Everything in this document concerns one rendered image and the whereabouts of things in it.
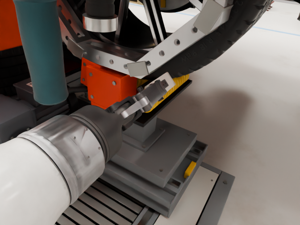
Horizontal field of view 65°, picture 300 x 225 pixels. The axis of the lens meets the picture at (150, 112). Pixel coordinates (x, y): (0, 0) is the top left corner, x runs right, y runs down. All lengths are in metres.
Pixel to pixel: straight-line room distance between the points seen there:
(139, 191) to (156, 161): 0.12
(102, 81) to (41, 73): 0.15
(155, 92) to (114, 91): 0.30
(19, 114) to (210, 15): 0.61
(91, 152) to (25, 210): 0.08
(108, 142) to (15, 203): 0.12
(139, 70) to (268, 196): 0.86
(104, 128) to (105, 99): 0.40
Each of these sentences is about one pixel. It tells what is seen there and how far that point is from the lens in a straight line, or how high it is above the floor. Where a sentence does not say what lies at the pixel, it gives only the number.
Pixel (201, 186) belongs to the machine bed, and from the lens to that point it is 1.01.
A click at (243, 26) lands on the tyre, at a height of 0.73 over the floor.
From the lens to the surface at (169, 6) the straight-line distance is 0.79.
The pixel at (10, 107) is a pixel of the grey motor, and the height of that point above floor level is 0.41.
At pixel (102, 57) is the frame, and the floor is 0.60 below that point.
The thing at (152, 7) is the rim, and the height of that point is 0.73.
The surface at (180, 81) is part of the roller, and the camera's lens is 0.74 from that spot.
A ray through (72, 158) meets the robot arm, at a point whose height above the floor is 0.66.
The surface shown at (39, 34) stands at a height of 0.67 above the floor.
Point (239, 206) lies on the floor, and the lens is 1.11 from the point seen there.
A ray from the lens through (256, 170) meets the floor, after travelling 1.30.
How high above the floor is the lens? 0.83
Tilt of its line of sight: 34 degrees down
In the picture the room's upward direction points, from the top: 6 degrees clockwise
